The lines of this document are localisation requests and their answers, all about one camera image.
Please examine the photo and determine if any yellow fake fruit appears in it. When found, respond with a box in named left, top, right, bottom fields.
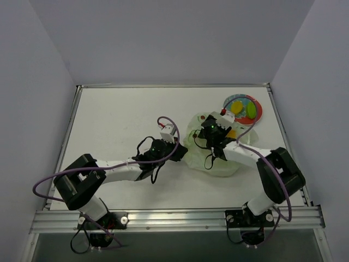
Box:
left=231, top=100, right=244, bottom=115

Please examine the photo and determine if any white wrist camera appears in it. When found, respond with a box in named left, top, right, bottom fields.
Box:
left=216, top=109, right=235, bottom=129
left=160, top=124, right=176, bottom=144

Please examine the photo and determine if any light green plastic bag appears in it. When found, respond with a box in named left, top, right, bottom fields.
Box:
left=183, top=112, right=258, bottom=177

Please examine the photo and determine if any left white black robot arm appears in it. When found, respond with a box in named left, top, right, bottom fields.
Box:
left=53, top=138, right=188, bottom=223

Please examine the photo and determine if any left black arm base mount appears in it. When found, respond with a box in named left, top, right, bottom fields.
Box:
left=77, top=211, right=129, bottom=230

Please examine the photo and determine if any red teal floral plate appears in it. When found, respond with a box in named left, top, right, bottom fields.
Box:
left=223, top=94, right=263, bottom=126

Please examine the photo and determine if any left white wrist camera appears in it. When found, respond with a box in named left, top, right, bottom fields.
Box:
left=160, top=124, right=176, bottom=144

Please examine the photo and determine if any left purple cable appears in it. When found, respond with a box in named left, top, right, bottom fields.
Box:
left=32, top=116, right=180, bottom=249

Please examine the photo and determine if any aluminium front rail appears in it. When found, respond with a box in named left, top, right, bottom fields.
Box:
left=29, top=207, right=325, bottom=234

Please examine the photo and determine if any orange fake fruit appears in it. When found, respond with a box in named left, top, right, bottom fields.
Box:
left=227, top=130, right=237, bottom=139

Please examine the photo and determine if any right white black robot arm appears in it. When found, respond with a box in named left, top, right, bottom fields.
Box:
left=198, top=114, right=305, bottom=222

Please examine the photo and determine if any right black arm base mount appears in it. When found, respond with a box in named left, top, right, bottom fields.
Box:
left=225, top=209, right=275, bottom=228

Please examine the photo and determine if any green fake fruit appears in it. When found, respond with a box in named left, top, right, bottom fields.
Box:
left=246, top=102, right=257, bottom=120

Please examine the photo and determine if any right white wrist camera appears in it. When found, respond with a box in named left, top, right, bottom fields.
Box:
left=216, top=109, right=235, bottom=129

